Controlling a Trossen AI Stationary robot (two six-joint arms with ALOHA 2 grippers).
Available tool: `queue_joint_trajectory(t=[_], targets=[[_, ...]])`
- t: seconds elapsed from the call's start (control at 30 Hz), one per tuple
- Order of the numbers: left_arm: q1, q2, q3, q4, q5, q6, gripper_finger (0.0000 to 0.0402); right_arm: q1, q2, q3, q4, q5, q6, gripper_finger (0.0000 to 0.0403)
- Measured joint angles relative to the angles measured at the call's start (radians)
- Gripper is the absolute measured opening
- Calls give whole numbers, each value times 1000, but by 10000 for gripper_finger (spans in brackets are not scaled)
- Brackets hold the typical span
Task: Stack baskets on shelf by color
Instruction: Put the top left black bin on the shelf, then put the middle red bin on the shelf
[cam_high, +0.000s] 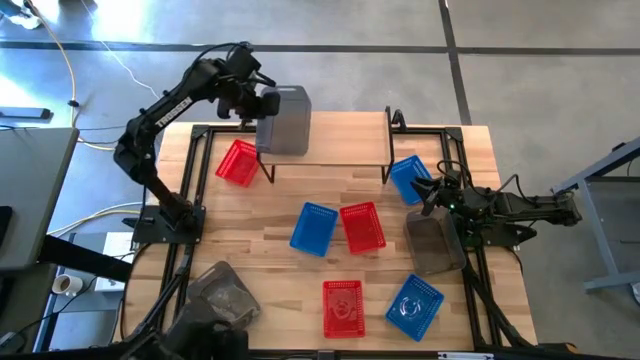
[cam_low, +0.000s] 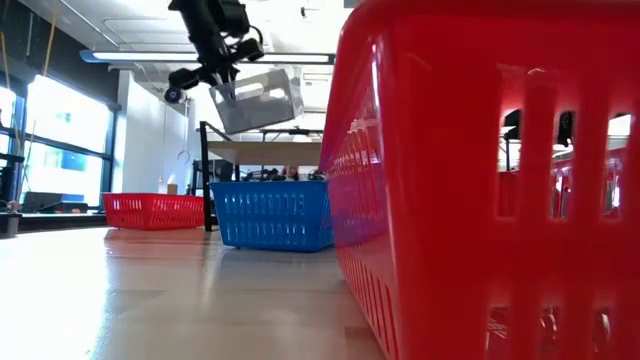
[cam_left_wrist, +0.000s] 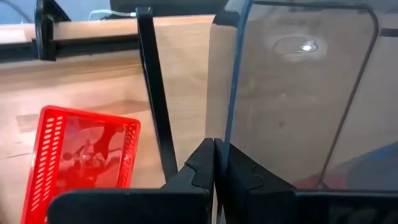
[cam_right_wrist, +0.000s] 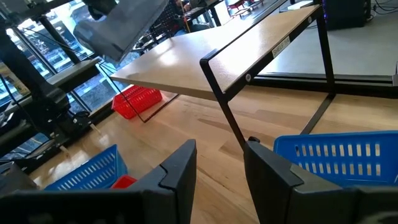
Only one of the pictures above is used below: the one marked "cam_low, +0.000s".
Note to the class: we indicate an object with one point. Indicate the black machine frame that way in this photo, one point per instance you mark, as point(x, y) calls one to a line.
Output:
point(7, 175)

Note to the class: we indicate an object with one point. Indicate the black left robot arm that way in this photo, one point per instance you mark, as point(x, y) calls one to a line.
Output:
point(205, 30)

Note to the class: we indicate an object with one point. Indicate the long ceiling light bar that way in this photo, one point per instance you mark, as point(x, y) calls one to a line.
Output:
point(145, 56)

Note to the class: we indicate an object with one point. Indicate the black round ceiling camera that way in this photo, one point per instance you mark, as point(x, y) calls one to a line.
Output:
point(173, 95)

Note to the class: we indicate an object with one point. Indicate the grey translucent plastic basket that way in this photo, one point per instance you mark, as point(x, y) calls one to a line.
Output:
point(260, 107)

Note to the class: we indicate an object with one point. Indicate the person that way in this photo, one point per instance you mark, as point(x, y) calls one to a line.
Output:
point(291, 174)

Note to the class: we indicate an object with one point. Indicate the white hanging hook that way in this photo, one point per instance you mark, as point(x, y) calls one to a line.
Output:
point(184, 157)

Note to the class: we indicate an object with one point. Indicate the red slotted plastic basket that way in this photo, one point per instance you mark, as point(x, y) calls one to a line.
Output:
point(440, 175)
point(150, 212)

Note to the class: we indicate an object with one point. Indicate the black window frame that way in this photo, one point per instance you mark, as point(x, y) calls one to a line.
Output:
point(106, 150)

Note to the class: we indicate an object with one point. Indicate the black computer monitor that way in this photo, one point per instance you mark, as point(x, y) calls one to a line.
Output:
point(222, 171)

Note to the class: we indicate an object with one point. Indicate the wood shelf black metal legs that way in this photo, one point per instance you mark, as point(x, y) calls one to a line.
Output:
point(265, 152)

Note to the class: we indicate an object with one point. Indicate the grey metal block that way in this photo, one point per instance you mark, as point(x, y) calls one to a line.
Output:
point(10, 225)

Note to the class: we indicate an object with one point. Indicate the black background robot arm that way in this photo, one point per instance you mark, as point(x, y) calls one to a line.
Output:
point(316, 175)
point(265, 175)

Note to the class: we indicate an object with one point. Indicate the small cardboard box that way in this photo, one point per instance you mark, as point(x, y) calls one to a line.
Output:
point(172, 189)

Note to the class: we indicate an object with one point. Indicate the black flat case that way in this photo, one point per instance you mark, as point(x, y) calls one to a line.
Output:
point(50, 202)

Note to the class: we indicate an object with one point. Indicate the blue slotted plastic basket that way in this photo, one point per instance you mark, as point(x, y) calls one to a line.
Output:
point(270, 220)

